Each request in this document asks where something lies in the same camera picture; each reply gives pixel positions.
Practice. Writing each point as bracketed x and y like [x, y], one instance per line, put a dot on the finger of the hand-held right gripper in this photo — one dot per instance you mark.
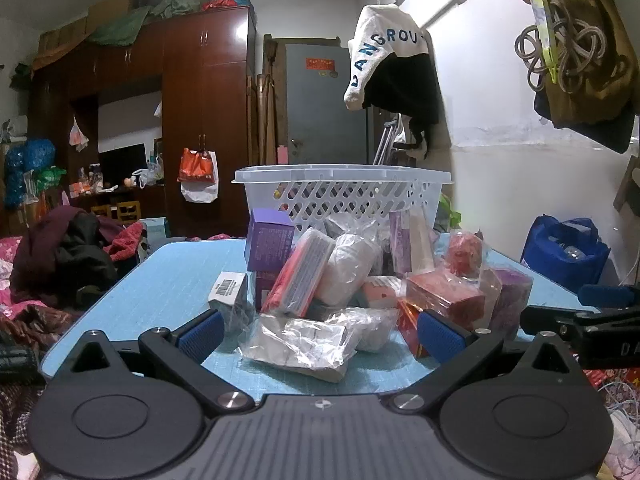
[550, 322]
[607, 294]

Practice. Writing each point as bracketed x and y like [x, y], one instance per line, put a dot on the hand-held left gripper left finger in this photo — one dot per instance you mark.
[200, 336]

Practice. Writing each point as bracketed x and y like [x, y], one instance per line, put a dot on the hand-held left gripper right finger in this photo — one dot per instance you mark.
[441, 336]

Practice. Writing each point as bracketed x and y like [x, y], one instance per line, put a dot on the purple packet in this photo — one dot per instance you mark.
[510, 296]

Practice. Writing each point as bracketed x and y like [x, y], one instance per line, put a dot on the white plastic lattice basket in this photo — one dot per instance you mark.
[350, 195]

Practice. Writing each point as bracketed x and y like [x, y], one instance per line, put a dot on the red cardboard box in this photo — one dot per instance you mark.
[442, 296]

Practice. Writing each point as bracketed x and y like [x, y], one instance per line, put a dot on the grey box with barcode label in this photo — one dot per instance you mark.
[227, 291]

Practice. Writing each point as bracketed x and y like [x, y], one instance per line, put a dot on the blue tote bag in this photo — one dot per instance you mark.
[565, 255]

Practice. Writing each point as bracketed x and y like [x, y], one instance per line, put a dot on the pink white small box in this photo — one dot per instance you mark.
[380, 292]

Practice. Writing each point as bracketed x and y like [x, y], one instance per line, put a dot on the red toy in clear bag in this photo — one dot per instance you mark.
[465, 255]

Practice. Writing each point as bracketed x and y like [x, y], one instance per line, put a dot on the tall pink and white box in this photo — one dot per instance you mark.
[407, 240]

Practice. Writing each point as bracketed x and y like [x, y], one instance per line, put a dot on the white box in clear bag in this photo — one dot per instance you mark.
[305, 345]

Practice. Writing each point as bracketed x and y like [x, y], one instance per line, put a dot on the white wrapped roll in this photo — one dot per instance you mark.
[350, 265]

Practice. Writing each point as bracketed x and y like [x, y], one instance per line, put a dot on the purple cardboard box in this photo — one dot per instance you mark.
[270, 240]

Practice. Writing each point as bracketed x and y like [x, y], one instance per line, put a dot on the red and grey wrapped packet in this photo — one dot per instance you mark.
[300, 270]

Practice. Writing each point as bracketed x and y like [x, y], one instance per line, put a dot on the white plastic bag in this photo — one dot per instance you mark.
[200, 192]

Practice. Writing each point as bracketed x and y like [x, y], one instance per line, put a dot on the yellow wooden stools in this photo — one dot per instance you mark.
[117, 211]

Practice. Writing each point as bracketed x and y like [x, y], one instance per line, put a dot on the pile of dark clothes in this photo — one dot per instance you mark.
[70, 250]

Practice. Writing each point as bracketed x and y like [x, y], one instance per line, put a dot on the orange plastic bag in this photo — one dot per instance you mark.
[196, 166]

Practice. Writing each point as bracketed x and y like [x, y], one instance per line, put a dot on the black television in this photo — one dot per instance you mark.
[121, 166]

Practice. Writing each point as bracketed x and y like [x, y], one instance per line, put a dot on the metal crutches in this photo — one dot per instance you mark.
[387, 142]

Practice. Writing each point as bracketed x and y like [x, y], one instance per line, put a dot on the dark wooden wardrobe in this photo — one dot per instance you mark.
[210, 110]

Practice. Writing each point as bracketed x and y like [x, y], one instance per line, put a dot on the pink hanging plastic bag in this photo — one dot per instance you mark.
[78, 136]

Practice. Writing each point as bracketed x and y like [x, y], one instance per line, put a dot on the wooden planks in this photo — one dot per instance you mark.
[265, 110]

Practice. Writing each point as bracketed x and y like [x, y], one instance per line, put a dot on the blue plastic sacks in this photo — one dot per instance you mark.
[30, 165]

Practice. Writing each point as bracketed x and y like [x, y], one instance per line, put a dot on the black hanging garment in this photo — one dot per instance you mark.
[410, 90]

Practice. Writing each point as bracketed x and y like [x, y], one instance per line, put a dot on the grey door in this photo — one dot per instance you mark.
[325, 110]

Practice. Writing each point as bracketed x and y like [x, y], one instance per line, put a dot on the red door label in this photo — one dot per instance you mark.
[320, 64]

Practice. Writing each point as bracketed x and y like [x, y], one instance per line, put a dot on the white lettered hoodie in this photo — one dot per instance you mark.
[385, 35]

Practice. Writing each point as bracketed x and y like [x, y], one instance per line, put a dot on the green cloth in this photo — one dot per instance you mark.
[130, 22]

